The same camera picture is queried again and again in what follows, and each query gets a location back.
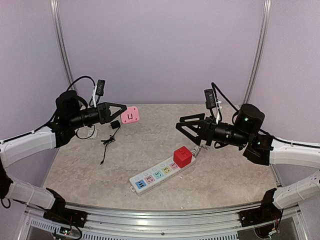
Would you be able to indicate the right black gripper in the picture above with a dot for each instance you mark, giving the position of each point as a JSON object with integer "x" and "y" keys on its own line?
{"x": 205, "y": 130}

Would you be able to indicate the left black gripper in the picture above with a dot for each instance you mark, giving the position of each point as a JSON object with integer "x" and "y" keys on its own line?
{"x": 103, "y": 109}

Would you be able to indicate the black charger plug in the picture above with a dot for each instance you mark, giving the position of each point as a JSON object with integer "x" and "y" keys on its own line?
{"x": 115, "y": 124}

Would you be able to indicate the pink square adapter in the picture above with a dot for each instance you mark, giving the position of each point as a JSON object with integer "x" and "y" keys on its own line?
{"x": 130, "y": 115}

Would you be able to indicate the red cube socket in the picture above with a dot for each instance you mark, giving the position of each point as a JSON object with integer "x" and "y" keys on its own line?
{"x": 182, "y": 157}

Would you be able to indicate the white power strip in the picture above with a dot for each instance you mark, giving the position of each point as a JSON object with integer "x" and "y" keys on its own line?
{"x": 156, "y": 175}

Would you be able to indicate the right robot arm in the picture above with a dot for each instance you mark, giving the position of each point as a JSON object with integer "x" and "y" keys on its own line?
{"x": 259, "y": 148}

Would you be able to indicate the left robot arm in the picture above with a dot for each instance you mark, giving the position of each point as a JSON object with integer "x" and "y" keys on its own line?
{"x": 12, "y": 150}

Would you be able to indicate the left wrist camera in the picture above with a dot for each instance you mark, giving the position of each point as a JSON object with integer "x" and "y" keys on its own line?
{"x": 97, "y": 93}

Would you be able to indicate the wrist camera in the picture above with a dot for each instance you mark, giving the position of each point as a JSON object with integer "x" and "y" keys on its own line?
{"x": 97, "y": 93}
{"x": 213, "y": 104}

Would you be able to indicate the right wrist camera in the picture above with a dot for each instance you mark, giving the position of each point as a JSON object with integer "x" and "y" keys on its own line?
{"x": 213, "y": 104}

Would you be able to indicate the aluminium front rail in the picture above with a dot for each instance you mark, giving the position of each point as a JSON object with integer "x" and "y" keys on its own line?
{"x": 224, "y": 223}

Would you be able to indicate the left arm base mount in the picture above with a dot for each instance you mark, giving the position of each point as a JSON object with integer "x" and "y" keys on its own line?
{"x": 61, "y": 214}

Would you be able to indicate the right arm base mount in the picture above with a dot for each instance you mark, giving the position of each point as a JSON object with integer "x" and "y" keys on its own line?
{"x": 266, "y": 212}

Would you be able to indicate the left aluminium frame post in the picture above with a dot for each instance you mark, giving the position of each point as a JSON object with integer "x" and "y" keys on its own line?
{"x": 55, "y": 12}

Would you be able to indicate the aluminium frame post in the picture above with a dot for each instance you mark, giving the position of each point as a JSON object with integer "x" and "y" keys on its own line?
{"x": 55, "y": 12}
{"x": 263, "y": 30}

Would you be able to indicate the right aluminium frame post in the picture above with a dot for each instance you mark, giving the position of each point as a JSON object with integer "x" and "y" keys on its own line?
{"x": 263, "y": 30}

